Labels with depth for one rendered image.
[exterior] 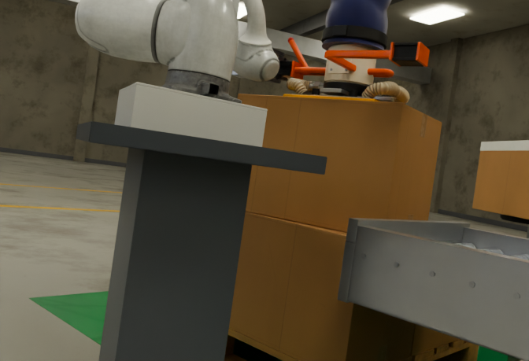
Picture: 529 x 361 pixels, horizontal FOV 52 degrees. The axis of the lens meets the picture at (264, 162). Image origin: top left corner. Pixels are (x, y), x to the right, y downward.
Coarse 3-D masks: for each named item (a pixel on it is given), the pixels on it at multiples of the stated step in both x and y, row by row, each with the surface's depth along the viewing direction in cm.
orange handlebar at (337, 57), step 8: (328, 56) 163; (336, 56) 161; (344, 56) 160; (352, 56) 158; (360, 56) 157; (368, 56) 155; (376, 56) 154; (384, 56) 153; (344, 64) 172; (352, 64) 177; (296, 72) 198; (304, 72) 196; (312, 72) 194; (320, 72) 192; (368, 72) 181; (376, 72) 179; (384, 72) 178; (392, 72) 179
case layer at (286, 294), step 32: (256, 224) 178; (288, 224) 169; (256, 256) 177; (288, 256) 168; (320, 256) 159; (256, 288) 176; (288, 288) 166; (320, 288) 158; (256, 320) 174; (288, 320) 165; (320, 320) 157; (352, 320) 151; (384, 320) 164; (288, 352) 164; (320, 352) 156; (352, 352) 152; (384, 352) 166; (416, 352) 182
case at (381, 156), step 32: (256, 96) 183; (288, 128) 175; (320, 128) 168; (352, 128) 162; (384, 128) 157; (416, 128) 166; (352, 160) 162; (384, 160) 156; (416, 160) 170; (256, 192) 180; (288, 192) 173; (320, 192) 167; (352, 192) 161; (384, 192) 155; (416, 192) 173; (320, 224) 166
